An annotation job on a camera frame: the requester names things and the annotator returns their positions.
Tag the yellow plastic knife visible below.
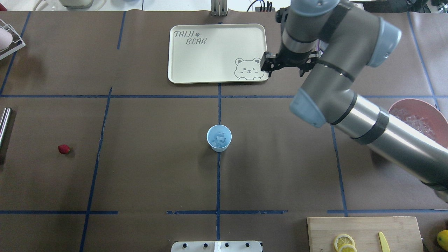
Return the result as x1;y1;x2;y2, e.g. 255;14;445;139
378;231;391;252

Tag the lemon slices row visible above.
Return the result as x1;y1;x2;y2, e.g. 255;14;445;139
334;233;357;252

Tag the cream bear tray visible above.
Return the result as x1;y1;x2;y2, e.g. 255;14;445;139
168;23;268;84

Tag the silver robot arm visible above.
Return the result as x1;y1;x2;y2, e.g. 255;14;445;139
260;0;448;202

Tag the red strawberry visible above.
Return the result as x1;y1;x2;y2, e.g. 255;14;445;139
58;145;71;155

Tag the pink bowl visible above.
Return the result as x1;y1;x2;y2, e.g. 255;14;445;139
388;98;448;148

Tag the steel black muddler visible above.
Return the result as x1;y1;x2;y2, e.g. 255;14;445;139
0;107;12;148

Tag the white cup rack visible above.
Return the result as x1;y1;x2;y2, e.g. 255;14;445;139
0;19;26;60

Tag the black power strip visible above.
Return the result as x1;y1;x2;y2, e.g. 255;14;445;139
246;0;275;12

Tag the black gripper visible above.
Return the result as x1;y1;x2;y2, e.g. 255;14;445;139
260;50;320;78

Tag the clear ice cubes pile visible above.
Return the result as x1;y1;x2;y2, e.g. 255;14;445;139
389;107;436;141

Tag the pink cup on rack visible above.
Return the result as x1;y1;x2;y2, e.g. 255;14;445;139
0;27;13;51

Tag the wooden cutting board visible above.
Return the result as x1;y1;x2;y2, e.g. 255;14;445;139
307;216;424;252

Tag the light blue cup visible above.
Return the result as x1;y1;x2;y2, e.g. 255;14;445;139
206;124;232;153

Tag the aluminium frame post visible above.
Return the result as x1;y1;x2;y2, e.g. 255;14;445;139
211;0;228;16

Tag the yellow lemon far left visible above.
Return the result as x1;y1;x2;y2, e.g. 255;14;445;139
436;230;448;251

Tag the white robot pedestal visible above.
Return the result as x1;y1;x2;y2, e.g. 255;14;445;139
171;240;264;252

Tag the ice cube in cup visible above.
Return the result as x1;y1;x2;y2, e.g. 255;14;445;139
211;131;226;148

